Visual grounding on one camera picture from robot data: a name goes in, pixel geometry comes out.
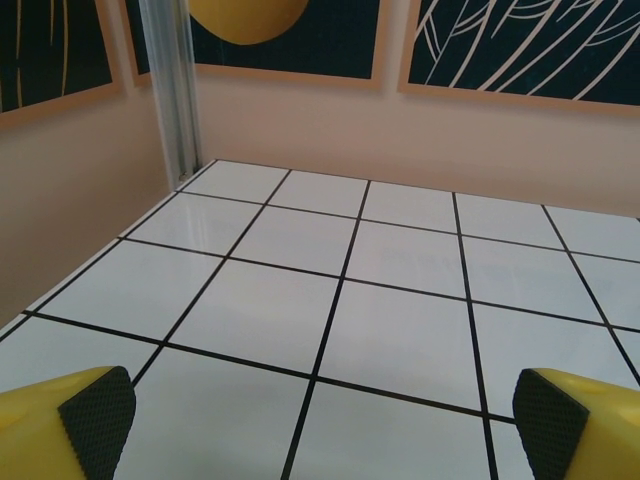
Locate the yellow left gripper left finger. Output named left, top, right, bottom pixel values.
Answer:
left=0, top=365, right=137, bottom=480

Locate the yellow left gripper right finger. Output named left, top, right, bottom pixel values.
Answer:
left=512, top=368, right=640, bottom=480

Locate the aluminium corner post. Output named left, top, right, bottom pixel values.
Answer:
left=138, top=0, right=202, bottom=182

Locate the wall panel with gold lines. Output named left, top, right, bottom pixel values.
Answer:
left=0, top=0, right=121, bottom=129

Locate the wall panel with leaf outlines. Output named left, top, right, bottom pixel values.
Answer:
left=397, top=0, right=640, bottom=117

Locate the wall panel with yellow oval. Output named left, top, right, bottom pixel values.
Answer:
left=189, top=0, right=384, bottom=92

